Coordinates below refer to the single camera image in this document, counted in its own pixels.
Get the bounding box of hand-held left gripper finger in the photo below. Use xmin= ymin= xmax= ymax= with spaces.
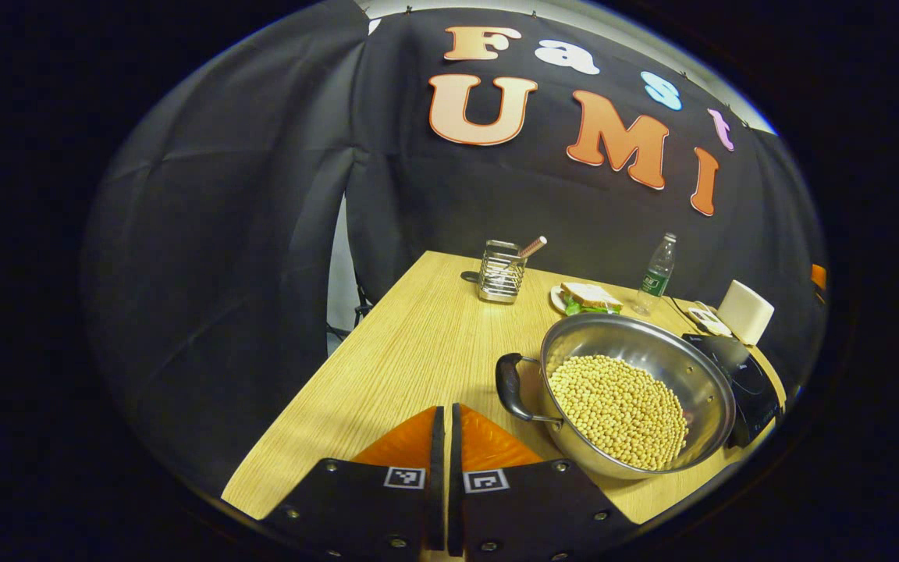
xmin=262 ymin=406 xmax=446 ymax=559
xmin=448 ymin=403 xmax=641 ymax=561

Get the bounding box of black stand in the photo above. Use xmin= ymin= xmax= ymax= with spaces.
xmin=327 ymin=269 xmax=372 ymax=344

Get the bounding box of sandwich on plate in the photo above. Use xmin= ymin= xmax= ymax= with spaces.
xmin=549 ymin=282 xmax=624 ymax=317

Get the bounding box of steel pot with soybeans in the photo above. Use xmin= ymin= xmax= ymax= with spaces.
xmin=495 ymin=312 xmax=737 ymax=481

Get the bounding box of black induction cooktop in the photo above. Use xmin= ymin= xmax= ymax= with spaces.
xmin=682 ymin=332 xmax=782 ymax=450

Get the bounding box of black power cable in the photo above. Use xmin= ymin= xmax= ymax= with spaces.
xmin=664 ymin=295 xmax=700 ymax=333

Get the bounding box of clear plastic water bottle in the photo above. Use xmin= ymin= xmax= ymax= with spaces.
xmin=635 ymin=232 xmax=678 ymax=317

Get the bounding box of white divided dish with beans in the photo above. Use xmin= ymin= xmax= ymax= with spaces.
xmin=686 ymin=301 xmax=734 ymax=338

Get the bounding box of metal wire holder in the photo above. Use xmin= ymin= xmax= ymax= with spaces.
xmin=478 ymin=240 xmax=528 ymax=305

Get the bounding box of white toaster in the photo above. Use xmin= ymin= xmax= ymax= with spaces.
xmin=717 ymin=279 xmax=776 ymax=347

